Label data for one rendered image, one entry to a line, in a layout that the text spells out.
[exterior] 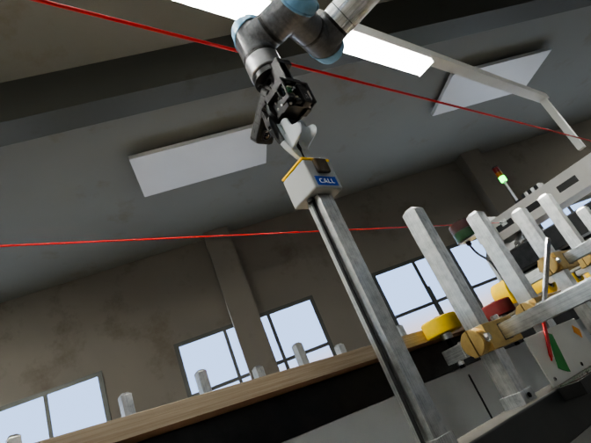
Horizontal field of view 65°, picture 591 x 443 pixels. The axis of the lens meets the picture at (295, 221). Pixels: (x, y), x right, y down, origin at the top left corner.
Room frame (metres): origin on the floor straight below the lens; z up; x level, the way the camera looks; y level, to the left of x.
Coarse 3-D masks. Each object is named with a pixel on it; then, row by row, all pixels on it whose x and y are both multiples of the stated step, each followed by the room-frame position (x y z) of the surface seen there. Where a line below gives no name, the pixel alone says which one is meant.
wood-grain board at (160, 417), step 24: (408, 336) 1.04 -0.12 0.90; (456, 336) 1.26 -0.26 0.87; (336, 360) 0.88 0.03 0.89; (360, 360) 0.92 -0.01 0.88; (240, 384) 0.74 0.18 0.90; (264, 384) 0.77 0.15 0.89; (288, 384) 0.80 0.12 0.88; (168, 408) 0.65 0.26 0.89; (192, 408) 0.68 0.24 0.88; (216, 408) 0.70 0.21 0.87; (72, 432) 0.57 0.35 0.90; (96, 432) 0.59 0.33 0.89; (120, 432) 0.61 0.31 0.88; (144, 432) 0.63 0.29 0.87
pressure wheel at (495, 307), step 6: (498, 300) 1.20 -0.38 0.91; (504, 300) 1.20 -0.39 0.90; (510, 300) 1.21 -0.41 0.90; (486, 306) 1.21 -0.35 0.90; (492, 306) 1.20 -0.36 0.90; (498, 306) 1.19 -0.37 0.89; (504, 306) 1.19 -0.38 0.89; (510, 306) 1.20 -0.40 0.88; (486, 312) 1.21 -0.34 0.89; (492, 312) 1.20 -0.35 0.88; (498, 312) 1.20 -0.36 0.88; (504, 312) 1.19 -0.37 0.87; (510, 312) 1.24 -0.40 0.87; (516, 342) 1.23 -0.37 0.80
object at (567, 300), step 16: (576, 288) 0.84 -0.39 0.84; (544, 304) 0.89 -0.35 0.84; (560, 304) 0.87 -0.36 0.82; (576, 304) 0.85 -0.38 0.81; (512, 320) 0.94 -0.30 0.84; (528, 320) 0.92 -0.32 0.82; (544, 320) 0.90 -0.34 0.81; (512, 336) 0.95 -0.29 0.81; (448, 352) 1.05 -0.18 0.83; (464, 352) 1.03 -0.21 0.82
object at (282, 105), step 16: (272, 64) 0.72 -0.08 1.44; (288, 64) 0.73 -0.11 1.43; (256, 80) 0.74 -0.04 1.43; (272, 80) 0.74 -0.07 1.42; (288, 80) 0.71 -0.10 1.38; (272, 96) 0.72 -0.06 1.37; (288, 96) 0.70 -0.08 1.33; (304, 96) 0.73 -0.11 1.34; (272, 112) 0.74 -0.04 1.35; (288, 112) 0.74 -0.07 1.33; (304, 112) 0.76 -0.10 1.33
